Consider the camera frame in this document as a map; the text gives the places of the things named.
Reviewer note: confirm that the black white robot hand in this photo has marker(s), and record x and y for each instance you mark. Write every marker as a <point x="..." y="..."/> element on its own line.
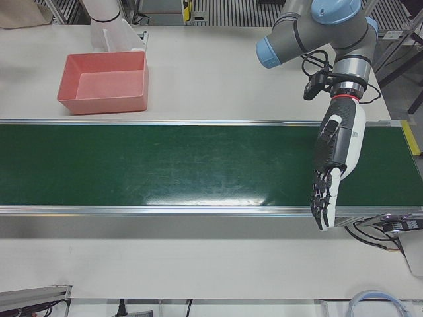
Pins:
<point x="343" y="145"/>

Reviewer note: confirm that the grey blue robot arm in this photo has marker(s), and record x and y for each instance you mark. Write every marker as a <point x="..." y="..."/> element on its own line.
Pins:
<point x="314" y="29"/>

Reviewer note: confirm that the pink plastic box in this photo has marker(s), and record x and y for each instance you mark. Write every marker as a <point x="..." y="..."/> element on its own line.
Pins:
<point x="109" y="82"/>

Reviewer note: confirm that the yellow conveyor end strip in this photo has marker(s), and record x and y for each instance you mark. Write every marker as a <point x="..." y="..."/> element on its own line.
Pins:
<point x="409" y="137"/>

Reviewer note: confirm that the black controller unit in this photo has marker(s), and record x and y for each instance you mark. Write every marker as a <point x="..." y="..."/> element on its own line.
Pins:
<point x="403" y="224"/>

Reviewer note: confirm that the grey flat device case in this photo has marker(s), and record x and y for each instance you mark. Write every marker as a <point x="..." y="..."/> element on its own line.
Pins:
<point x="413" y="251"/>

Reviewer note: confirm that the green belt conveyor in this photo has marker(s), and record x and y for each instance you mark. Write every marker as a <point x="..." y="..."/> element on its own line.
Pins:
<point x="165" y="162"/>

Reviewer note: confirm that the aluminium profile bar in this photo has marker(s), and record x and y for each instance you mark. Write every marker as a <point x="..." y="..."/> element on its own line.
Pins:
<point x="33" y="295"/>

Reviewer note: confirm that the beige cardboard sheet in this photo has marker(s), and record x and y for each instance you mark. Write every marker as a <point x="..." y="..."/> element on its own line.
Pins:
<point x="23" y="13"/>

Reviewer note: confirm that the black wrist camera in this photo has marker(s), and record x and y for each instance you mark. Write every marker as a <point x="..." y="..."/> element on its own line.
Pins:
<point x="314" y="86"/>

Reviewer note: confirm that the aluminium frame rack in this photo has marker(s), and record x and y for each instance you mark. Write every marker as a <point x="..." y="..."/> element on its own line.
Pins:
<point x="403" y="43"/>

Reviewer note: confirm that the yellow black post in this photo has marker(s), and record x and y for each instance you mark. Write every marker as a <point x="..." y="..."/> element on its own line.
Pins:
<point x="187" y="10"/>

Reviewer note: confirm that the white ribbed base bracket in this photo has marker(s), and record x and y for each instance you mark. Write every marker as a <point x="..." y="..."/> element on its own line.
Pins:
<point x="122" y="38"/>

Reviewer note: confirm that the white cylindrical post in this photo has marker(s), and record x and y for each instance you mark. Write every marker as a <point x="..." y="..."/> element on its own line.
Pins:
<point x="100" y="10"/>

